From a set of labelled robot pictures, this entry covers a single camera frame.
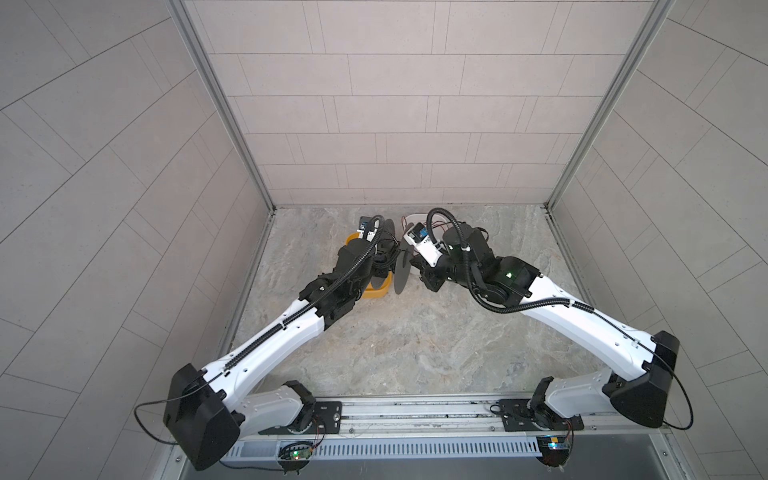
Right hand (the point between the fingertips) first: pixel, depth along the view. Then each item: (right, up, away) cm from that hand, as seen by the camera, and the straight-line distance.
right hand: (410, 261), depth 70 cm
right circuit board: (+33, -43, -2) cm, 54 cm away
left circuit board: (-25, -42, -5) cm, 49 cm away
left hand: (-5, +4, +5) cm, 8 cm away
